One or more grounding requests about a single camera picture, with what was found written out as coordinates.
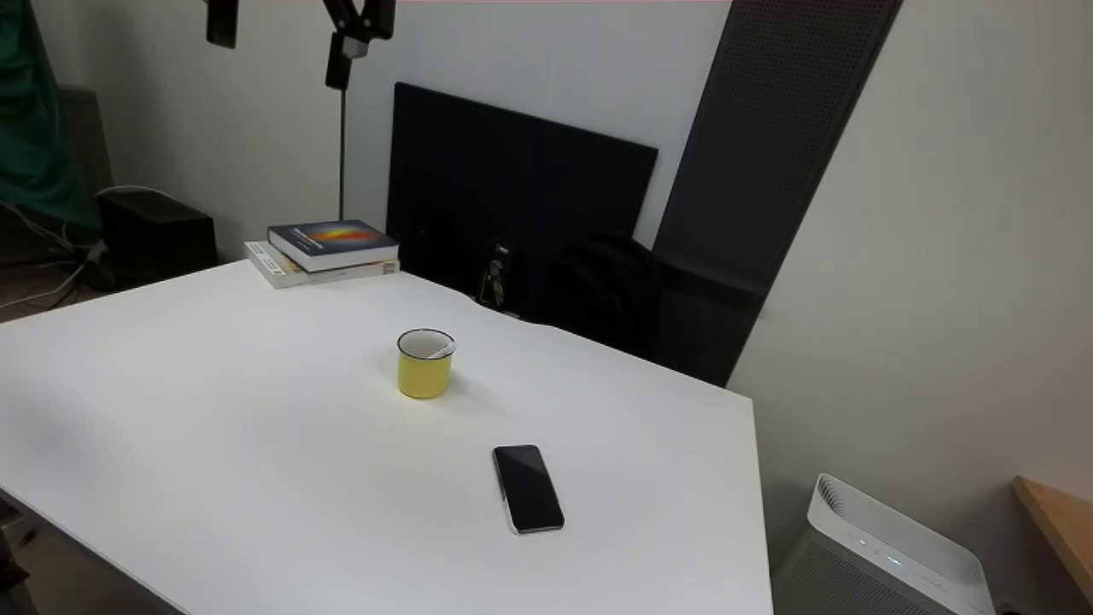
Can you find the black office chair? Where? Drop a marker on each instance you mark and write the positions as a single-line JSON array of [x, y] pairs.
[[661, 308]]

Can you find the white bottom book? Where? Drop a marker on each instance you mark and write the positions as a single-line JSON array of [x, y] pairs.
[[280, 270]]

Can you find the yellow enamel mug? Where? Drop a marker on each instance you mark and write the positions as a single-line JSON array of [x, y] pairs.
[[423, 364]]

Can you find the dark blue top book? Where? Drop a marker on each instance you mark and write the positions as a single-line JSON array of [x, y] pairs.
[[332, 242]]

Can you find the black speaker box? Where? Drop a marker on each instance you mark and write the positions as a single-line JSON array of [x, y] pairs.
[[150, 237]]

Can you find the white air purifier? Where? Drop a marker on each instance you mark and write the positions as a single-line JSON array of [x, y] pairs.
[[866, 559]]

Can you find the dark tall wall panel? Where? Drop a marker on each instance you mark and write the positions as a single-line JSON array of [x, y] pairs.
[[772, 110]]

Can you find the thin metal stand pole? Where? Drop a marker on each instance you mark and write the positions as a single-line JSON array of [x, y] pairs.
[[342, 139]]

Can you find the green curtain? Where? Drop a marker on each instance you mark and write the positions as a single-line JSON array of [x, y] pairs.
[[37, 166]]

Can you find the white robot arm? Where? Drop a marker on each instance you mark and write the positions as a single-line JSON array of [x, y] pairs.
[[354, 29]]

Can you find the black smartphone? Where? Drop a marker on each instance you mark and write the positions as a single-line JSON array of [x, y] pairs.
[[526, 485]]

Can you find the black monitor screen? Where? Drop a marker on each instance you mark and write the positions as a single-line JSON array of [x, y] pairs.
[[469, 180]]

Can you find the wooden side table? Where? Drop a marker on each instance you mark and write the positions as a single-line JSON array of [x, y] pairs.
[[1065, 527]]

